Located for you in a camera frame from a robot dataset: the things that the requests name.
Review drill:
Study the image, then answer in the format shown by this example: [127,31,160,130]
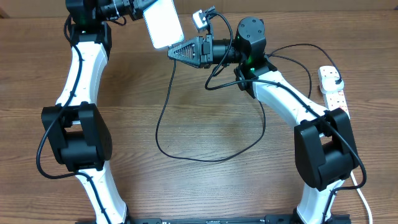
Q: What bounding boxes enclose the Samsung Galaxy smartphone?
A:
[144,0,185,49]

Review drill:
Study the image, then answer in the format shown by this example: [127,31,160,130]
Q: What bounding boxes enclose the black USB charging cable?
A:
[155,44,344,163]

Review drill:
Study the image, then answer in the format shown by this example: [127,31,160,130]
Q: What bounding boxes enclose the white power strip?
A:
[318,66,350,117]

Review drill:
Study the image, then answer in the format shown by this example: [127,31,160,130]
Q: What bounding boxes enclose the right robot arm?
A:
[168,12,364,223]

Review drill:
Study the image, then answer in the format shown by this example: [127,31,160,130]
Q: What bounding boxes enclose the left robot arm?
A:
[36,0,155,223]

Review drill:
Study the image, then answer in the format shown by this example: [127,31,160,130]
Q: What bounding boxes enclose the white charger plug adapter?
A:
[320,77,345,94]

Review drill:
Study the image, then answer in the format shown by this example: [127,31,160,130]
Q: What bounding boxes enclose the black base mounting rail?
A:
[74,213,352,224]

